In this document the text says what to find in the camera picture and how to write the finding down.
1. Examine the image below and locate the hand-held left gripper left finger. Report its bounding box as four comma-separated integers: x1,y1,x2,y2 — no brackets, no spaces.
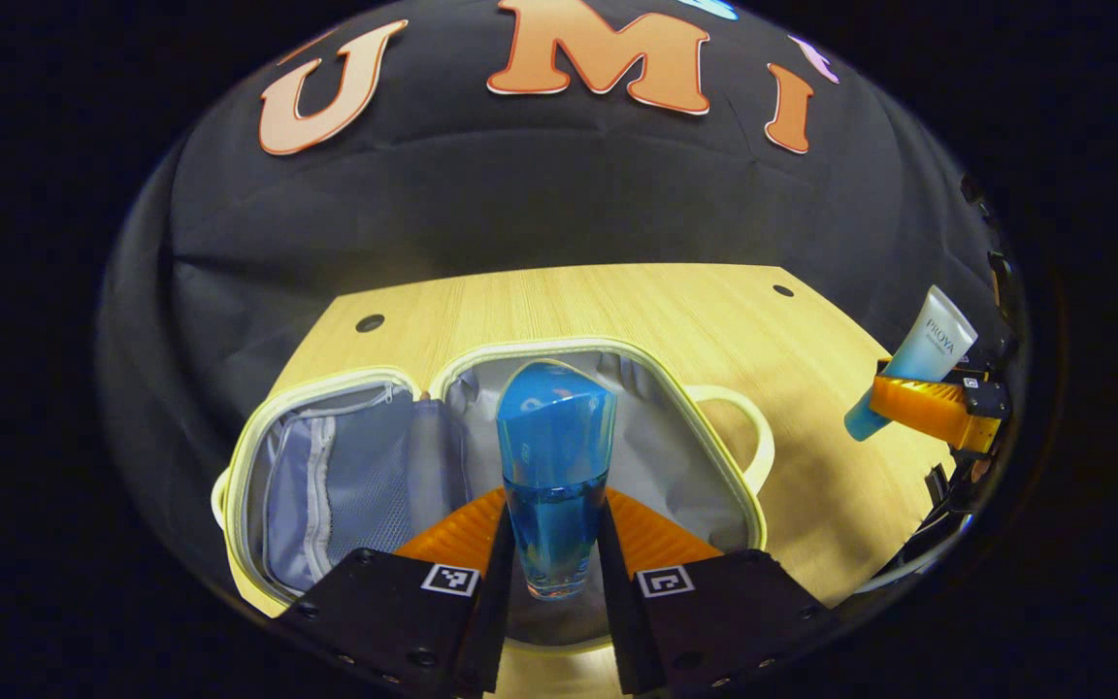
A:
280,485,518,699

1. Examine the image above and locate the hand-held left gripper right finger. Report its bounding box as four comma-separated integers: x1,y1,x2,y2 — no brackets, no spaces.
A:
596,485,843,698

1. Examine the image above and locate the blue and white tube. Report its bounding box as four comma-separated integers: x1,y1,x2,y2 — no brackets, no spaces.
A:
843,284,980,444

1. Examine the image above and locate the pale yellow suitcase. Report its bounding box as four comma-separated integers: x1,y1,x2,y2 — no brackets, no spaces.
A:
212,336,776,653

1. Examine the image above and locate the blue glass bottle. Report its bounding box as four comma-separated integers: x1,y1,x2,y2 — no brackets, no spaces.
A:
495,358,619,602

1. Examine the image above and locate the black backdrop cloth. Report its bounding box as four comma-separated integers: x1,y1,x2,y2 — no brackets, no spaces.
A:
96,136,327,603
166,0,1011,389

